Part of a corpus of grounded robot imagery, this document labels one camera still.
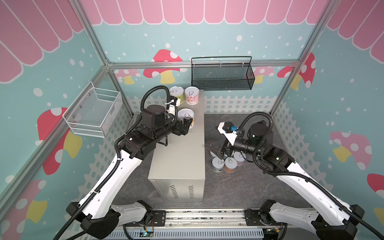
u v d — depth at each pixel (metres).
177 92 0.75
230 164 0.87
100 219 0.39
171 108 0.53
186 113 0.65
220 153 0.53
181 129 0.55
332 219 0.38
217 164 0.87
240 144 0.53
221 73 0.93
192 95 0.74
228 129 0.48
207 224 0.74
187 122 0.56
